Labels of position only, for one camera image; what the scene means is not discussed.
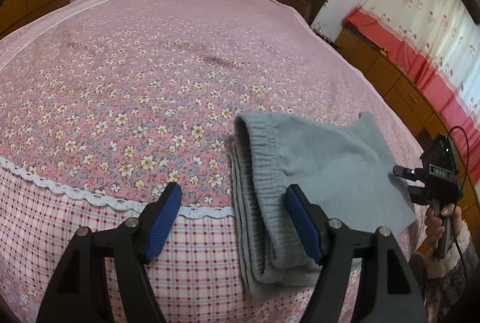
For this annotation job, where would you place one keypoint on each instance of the grey knit pants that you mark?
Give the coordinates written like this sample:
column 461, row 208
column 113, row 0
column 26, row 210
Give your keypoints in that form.
column 330, row 158

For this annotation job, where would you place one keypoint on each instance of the pink floral bed sheet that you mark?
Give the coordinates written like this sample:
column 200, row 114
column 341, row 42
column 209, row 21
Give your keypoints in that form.
column 131, row 64

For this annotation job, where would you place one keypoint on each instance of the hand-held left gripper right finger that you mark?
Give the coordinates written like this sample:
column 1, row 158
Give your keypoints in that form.
column 303, row 221

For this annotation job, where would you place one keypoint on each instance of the person's right hand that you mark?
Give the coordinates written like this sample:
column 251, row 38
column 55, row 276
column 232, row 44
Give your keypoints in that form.
column 433, row 225

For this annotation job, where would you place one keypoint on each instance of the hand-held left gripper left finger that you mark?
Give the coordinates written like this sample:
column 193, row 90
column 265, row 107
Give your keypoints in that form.
column 165, row 221

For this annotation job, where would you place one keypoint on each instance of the light wooden low cabinet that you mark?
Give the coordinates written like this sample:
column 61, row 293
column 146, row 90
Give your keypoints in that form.
column 386, row 75

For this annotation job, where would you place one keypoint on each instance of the dark wooden nightstand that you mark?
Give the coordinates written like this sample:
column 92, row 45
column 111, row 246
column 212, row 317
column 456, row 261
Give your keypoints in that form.
column 323, row 34

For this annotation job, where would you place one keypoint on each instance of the person's right forearm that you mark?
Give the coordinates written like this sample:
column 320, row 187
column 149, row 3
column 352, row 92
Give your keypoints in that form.
column 446, row 281

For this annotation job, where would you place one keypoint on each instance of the cream and red curtain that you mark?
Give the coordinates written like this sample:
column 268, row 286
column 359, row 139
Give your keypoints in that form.
column 412, row 8

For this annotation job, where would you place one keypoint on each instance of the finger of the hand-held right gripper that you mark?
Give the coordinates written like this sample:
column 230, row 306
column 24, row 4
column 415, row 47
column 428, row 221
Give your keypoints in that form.
column 404, row 171
column 415, row 194

